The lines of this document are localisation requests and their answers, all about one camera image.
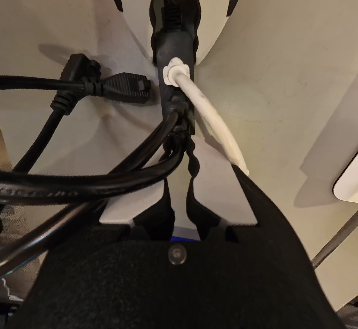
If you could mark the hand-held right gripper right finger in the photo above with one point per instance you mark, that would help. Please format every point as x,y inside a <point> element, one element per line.
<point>218,192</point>

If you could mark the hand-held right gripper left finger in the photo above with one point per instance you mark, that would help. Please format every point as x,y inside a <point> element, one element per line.
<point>131,208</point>

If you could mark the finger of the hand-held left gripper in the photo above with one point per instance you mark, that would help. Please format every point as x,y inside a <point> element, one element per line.
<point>137,7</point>
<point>212,13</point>

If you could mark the black power strip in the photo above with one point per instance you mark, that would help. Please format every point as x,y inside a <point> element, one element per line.
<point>173,46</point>

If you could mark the person's beige pants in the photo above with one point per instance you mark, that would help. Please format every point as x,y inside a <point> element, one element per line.
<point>3,150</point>

